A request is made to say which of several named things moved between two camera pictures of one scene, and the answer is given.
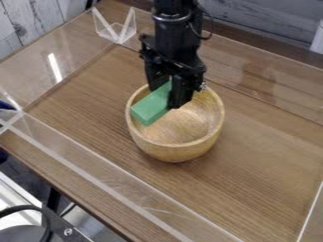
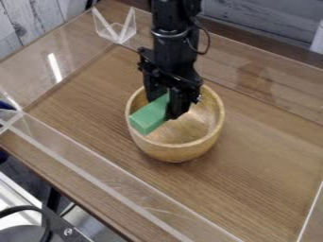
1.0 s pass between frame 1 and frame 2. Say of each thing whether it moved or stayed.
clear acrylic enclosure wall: stayed
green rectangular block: moved
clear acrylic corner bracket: stayed
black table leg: stayed
